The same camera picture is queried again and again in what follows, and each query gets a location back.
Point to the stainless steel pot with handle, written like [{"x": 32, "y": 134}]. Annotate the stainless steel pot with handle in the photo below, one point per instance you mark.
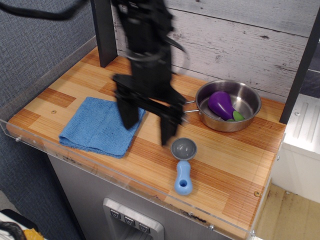
[{"x": 244, "y": 99}]

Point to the blue folded cloth napkin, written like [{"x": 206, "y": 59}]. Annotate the blue folded cloth napkin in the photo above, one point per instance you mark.
[{"x": 97, "y": 127}]

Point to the white toy sink unit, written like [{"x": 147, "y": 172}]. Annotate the white toy sink unit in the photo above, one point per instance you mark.
[{"x": 297, "y": 166}]

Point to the black vertical post right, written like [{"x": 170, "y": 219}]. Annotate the black vertical post right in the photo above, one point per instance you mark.
[{"x": 302, "y": 70}]

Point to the silver dispenser button panel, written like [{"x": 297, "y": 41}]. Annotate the silver dispenser button panel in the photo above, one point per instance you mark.
[{"x": 127, "y": 224}]

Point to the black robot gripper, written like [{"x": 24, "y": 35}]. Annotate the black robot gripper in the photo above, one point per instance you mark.
[{"x": 149, "y": 87}]

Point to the clear acrylic table guard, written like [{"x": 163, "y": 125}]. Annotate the clear acrylic table guard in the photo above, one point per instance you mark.
[{"x": 44, "y": 79}]

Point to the grey toy fridge cabinet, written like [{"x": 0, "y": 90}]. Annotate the grey toy fridge cabinet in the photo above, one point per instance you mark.
[{"x": 85, "y": 192}]

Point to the purple toy eggplant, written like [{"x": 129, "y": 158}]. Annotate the purple toy eggplant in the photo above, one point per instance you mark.
[{"x": 220, "y": 103}]

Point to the yellow object bottom left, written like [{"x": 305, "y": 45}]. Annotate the yellow object bottom left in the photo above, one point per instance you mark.
[{"x": 32, "y": 234}]

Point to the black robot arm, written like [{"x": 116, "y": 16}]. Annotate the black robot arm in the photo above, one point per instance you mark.
[{"x": 146, "y": 24}]

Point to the blue handled grey spoon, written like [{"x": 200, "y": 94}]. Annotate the blue handled grey spoon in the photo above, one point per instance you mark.
[{"x": 183, "y": 149}]

